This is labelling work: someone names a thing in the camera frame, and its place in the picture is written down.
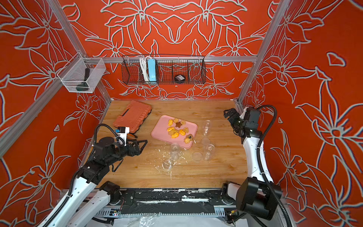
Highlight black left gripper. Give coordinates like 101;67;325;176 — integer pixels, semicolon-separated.
105;137;147;167

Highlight clear cookie jar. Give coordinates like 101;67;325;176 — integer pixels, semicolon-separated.
203;144;215;161
170;143;181;160

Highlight clear jar with cookies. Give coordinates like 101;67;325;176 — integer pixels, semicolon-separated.
202;120;211;137

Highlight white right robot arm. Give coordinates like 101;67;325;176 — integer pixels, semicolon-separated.
222;105;293;227

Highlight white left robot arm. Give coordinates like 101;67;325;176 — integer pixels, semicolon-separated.
40;124;148;227

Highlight orange cookies on tray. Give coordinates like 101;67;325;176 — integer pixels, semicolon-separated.
167;118;194;144

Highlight orange plastic tool case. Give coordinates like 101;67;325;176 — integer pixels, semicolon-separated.
113;100;152;133

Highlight light blue box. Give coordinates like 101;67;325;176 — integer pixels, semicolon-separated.
147;59;157;83

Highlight dark green flashlight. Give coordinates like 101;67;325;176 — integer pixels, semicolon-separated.
76;68;90;91

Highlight orange handled pliers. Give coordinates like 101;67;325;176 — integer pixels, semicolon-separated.
127;134;138;140

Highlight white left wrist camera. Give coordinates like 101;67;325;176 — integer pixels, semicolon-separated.
115;127;130;146

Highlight black wire wall basket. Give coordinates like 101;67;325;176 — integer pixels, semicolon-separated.
121;54;207;85

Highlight white coiled cable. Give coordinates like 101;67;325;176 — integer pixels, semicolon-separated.
139;56;149;83

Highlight clear acrylic wall box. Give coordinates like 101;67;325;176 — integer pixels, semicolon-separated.
57;53;106;93

